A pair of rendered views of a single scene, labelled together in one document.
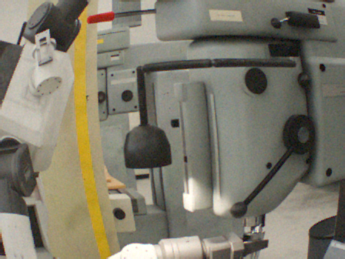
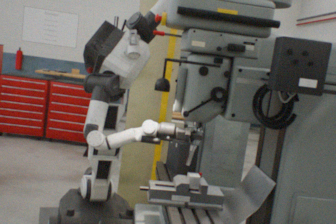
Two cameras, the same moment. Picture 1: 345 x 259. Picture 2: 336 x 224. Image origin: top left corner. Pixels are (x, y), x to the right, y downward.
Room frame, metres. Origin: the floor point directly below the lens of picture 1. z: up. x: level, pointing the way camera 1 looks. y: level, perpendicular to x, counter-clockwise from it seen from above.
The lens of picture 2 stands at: (-0.76, -0.35, 1.58)
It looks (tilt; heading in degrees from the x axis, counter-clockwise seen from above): 7 degrees down; 11
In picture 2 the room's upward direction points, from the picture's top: 8 degrees clockwise
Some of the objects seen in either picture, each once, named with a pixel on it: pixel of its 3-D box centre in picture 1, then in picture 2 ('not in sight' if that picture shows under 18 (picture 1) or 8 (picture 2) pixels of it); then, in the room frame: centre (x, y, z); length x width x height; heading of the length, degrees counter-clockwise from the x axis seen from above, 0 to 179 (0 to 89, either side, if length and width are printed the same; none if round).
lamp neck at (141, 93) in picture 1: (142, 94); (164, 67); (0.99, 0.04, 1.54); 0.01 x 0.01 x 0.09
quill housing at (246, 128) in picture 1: (254, 124); (204, 87); (1.09, -0.14, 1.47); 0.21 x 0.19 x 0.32; 18
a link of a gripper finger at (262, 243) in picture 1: (254, 247); (196, 137); (1.06, -0.14, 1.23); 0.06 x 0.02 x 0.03; 98
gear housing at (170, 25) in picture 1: (253, 15); (218, 44); (1.10, -0.18, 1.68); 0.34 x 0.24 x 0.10; 108
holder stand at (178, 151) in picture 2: not in sight; (181, 154); (1.52, -0.01, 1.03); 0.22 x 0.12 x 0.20; 29
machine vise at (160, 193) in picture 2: not in sight; (185, 190); (1.01, -0.13, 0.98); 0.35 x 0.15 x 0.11; 108
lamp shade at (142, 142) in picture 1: (145, 144); (162, 84); (0.99, 0.04, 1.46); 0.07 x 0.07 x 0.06
